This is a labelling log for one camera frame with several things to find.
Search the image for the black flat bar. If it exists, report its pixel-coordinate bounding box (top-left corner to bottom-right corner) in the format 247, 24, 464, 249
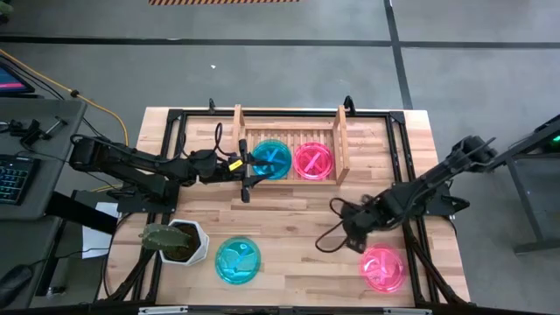
45, 191, 119, 235

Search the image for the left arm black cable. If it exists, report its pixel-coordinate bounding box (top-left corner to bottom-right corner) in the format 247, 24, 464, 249
212, 122, 240, 158

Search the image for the green cactus plant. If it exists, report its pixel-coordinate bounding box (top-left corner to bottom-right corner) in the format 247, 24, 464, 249
138, 222, 193, 253

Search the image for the desk computer monitor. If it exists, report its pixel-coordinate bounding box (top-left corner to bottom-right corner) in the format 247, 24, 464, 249
0, 63, 36, 95

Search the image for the white hexagonal planter pot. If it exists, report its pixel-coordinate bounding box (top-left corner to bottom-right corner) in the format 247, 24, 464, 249
159, 218, 210, 267

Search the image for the black metal stand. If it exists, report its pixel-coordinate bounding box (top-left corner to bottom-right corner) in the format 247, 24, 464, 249
502, 113, 560, 255

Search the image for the black desk clamp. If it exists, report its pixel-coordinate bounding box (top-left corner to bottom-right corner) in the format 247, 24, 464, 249
7, 118, 52, 148

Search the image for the wooden slatted shelf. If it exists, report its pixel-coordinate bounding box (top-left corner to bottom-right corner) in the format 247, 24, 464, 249
231, 103, 351, 187

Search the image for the silver metal bracket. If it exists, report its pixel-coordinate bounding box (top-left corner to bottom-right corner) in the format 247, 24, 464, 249
137, 305, 189, 315
382, 307, 434, 315

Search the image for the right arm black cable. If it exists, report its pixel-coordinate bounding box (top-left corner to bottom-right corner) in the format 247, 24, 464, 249
314, 196, 351, 254

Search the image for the black aluminium table frame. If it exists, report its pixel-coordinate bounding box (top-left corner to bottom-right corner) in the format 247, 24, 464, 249
98, 107, 467, 307

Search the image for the backlit black keyboard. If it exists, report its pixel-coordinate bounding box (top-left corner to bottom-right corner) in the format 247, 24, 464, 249
0, 153, 37, 206

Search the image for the grey side desk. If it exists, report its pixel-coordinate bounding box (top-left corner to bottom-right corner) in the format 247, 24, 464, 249
0, 98, 88, 310

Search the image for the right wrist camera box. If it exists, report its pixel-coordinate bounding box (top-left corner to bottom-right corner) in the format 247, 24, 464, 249
346, 233, 369, 256

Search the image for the yellow floor cable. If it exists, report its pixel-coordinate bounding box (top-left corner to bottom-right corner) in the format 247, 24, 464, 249
0, 48, 130, 145

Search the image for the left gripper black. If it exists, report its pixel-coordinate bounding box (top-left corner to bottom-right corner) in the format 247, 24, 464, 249
188, 138, 276, 204

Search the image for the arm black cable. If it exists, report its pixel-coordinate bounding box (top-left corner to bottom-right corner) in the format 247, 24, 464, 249
314, 196, 351, 254
212, 122, 240, 158

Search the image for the white paper sheet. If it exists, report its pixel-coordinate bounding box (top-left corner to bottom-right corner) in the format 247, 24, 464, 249
81, 201, 120, 260

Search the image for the black silver rod handle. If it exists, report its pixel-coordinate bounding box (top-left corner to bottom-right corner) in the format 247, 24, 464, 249
43, 115, 69, 137

